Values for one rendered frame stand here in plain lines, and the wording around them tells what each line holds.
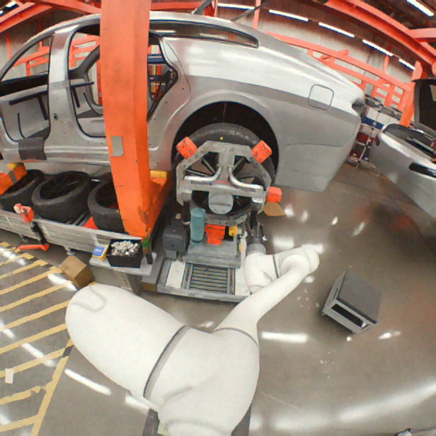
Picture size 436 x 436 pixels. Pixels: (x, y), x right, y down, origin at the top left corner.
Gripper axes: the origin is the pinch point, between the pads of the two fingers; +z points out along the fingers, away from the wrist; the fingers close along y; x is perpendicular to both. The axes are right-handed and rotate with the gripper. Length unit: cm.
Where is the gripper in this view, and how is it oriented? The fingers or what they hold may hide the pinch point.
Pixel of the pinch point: (252, 219)
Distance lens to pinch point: 102.2
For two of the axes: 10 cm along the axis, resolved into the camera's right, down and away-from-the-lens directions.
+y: 9.9, 1.3, 0.2
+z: 0.6, -6.3, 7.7
